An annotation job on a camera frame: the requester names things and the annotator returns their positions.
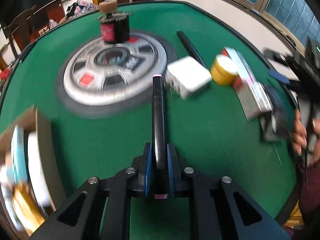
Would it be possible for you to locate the white power adapter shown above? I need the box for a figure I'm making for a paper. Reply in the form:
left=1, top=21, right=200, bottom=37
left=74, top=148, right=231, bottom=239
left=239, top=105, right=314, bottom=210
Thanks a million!
left=165, top=56, right=212, bottom=100

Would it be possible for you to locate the black marker green cap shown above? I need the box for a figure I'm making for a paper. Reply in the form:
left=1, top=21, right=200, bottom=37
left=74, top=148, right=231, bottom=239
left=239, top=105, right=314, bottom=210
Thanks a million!
left=176, top=31, right=209, bottom=69

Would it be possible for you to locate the black ink bottle with cork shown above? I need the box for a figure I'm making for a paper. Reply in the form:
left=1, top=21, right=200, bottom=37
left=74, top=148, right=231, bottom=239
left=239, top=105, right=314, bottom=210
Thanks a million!
left=98, top=0, right=131, bottom=44

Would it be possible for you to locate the black snack pouch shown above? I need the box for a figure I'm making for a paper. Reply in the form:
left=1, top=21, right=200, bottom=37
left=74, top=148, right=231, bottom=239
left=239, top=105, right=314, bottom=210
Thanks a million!
left=259, top=86, right=291, bottom=143

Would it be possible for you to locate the yellow snack packet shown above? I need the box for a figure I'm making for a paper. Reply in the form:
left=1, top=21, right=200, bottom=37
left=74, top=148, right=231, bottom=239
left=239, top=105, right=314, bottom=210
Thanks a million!
left=12, top=183, right=45, bottom=236

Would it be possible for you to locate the dark wooden chair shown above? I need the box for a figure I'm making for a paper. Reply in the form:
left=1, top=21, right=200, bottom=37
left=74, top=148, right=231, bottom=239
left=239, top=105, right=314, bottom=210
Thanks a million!
left=3, top=5, right=37, bottom=59

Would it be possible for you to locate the shallow cardboard box tray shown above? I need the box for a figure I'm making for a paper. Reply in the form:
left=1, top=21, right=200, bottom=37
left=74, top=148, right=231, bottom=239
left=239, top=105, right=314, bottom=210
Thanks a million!
left=1, top=106, right=66, bottom=239

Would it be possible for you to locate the maroon sleeved forearm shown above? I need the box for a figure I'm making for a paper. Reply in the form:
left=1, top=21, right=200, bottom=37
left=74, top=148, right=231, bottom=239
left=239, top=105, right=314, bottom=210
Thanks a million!
left=297, top=160, right=319, bottom=224

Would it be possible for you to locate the teal white tissue pack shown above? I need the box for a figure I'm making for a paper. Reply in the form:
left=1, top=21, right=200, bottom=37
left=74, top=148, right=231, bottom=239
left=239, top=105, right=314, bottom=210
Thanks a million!
left=11, top=125, right=28, bottom=184

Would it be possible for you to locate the green felt mahjong table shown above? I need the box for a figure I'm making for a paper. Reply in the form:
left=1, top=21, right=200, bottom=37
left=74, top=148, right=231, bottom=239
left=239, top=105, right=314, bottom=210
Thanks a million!
left=0, top=0, right=303, bottom=240

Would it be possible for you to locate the white pill bottle red label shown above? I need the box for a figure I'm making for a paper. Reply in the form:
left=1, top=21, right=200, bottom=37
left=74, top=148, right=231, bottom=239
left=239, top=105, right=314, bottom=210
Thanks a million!
left=27, top=132, right=51, bottom=207

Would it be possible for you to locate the round silver table control panel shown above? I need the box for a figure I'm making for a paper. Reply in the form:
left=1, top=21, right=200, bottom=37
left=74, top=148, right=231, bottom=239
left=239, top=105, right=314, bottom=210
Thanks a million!
left=55, top=30, right=178, bottom=119

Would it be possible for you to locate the person's right hand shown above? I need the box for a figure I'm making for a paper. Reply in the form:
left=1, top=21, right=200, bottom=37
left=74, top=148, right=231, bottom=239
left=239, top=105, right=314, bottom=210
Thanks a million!
left=292, top=109, right=319, bottom=160

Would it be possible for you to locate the white barcode carton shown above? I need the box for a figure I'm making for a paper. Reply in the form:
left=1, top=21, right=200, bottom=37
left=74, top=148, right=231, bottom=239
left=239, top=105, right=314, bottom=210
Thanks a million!
left=236, top=82, right=273, bottom=121

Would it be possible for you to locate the pile of clothes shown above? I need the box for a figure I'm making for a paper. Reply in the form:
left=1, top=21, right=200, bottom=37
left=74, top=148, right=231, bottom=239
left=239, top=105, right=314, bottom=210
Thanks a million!
left=66, top=0, right=98, bottom=20

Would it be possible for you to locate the long white red box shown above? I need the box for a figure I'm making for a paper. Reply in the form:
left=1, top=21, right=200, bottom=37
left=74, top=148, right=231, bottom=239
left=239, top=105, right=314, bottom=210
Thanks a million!
left=221, top=47, right=264, bottom=91

